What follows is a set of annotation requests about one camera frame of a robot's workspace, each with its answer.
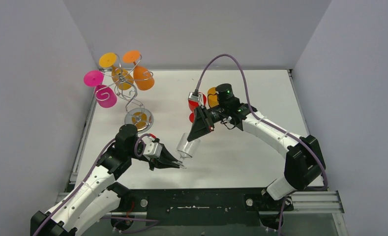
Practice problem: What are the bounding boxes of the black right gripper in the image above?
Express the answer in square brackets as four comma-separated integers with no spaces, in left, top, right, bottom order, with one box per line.
[188,104,229,143]

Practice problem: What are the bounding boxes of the red wine glass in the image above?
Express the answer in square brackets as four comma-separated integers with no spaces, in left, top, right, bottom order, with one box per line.
[188,93,207,123]

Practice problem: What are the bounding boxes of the clear wine glass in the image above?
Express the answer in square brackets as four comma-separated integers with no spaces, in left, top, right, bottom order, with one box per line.
[176,133,201,169]

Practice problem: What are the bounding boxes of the yellow wine glass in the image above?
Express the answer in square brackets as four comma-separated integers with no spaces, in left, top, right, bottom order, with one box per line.
[207,87,219,108]
[98,52,134,90]

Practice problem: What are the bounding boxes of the pink wine glass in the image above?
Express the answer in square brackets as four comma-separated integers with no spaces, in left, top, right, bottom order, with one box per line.
[83,70,117,108]

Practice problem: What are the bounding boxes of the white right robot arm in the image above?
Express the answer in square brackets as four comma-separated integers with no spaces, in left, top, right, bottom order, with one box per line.
[187,84,325,211]

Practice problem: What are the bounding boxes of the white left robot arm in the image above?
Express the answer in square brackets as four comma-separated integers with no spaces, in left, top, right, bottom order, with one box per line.
[30,124,183,236]

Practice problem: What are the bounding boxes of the chrome wine glass rack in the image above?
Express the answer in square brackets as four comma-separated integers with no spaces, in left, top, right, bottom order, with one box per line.
[94,50,154,133]

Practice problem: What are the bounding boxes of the orange wine glass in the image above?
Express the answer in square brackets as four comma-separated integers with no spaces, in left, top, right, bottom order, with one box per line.
[122,50,155,90]

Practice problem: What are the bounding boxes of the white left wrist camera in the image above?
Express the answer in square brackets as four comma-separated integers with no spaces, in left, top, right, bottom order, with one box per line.
[143,137,163,161]

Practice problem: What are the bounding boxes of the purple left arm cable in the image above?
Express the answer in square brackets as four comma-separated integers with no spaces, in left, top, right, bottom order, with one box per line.
[32,133,162,236]

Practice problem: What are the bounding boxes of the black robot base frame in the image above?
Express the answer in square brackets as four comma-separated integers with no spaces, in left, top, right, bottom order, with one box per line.
[112,187,294,229]

